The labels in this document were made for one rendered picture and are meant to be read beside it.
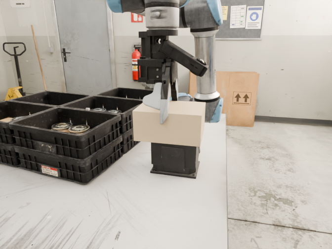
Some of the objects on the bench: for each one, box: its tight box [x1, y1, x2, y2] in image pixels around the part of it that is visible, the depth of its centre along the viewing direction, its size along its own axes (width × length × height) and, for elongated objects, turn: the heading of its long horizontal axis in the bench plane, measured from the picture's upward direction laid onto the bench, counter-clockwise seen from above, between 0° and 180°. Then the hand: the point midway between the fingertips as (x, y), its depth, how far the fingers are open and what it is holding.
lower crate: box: [0, 143, 21, 167], centre depth 132 cm, size 40×30×12 cm
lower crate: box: [120, 128, 141, 155], centre depth 144 cm, size 40×30×12 cm
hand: (171, 115), depth 61 cm, fingers closed on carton, 14 cm apart
